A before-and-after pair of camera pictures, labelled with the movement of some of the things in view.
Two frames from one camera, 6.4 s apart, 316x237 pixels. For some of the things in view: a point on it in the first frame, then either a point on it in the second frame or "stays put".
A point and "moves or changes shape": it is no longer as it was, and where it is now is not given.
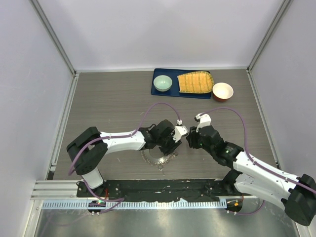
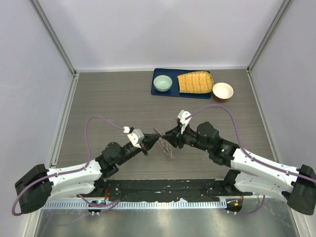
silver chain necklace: [155, 156] moves or changes shape
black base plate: [166, 190] stays put
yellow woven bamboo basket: [195, 82] stays put
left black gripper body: [166, 145] -> [138, 149]
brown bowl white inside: [222, 92] stays put
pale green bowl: [162, 83] stays put
